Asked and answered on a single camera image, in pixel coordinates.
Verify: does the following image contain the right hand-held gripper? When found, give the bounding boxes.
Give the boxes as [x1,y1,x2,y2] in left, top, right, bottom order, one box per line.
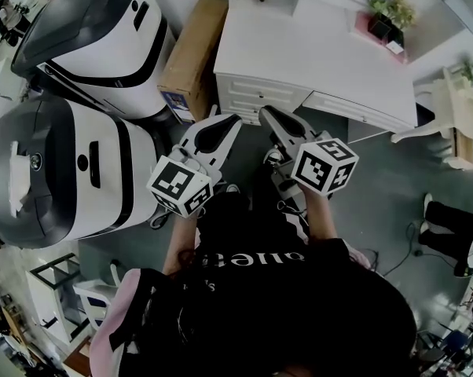
[258,106,359,207]

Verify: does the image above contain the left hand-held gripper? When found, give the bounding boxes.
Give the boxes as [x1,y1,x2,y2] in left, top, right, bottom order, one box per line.
[145,112,244,218]

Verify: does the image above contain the person's right forearm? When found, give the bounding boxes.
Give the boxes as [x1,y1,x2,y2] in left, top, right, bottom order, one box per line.
[301,190,340,251]

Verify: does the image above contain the person's left forearm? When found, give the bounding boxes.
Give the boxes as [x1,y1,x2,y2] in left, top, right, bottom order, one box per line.
[161,209,201,279]

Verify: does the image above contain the white desk with drawers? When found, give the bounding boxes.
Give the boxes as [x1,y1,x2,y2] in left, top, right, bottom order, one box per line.
[213,0,418,134]

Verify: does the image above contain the brown cardboard box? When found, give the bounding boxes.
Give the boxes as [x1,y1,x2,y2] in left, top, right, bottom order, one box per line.
[156,0,229,126]

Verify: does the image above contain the person's legs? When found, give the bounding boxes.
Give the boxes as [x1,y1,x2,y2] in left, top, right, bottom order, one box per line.
[196,170,313,251]

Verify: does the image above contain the purple flowers in black pot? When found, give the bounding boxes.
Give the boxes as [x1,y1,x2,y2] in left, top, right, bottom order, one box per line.
[357,0,394,42]

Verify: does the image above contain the white grey mobile robot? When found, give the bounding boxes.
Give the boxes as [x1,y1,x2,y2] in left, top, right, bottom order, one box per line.
[0,98,163,251]
[10,0,179,122]

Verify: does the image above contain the white carved wooden chair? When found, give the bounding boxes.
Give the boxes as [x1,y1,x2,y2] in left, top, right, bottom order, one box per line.
[390,64,473,171]

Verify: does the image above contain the person's black pink shirt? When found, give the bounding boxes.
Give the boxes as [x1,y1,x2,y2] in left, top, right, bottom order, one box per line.
[89,233,418,377]

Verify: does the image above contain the green potted plant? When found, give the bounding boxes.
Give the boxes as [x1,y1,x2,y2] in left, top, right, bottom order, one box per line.
[457,54,473,86]

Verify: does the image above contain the white crumpled tissue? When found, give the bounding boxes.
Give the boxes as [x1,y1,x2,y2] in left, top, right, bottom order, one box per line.
[7,141,32,214]

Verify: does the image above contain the white office chair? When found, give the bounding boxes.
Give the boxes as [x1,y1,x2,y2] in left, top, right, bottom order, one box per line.
[72,262,124,330]

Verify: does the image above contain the blue black office chair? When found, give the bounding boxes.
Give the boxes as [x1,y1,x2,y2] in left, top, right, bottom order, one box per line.
[416,327,473,373]

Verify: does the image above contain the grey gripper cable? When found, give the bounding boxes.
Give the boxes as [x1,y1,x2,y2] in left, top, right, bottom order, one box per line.
[148,209,171,230]

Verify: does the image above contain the black floor cable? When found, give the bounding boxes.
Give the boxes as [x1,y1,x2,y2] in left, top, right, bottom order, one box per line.
[376,221,426,277]

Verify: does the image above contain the white cabinet with black frame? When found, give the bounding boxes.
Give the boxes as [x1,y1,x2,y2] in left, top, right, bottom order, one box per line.
[24,251,93,346]

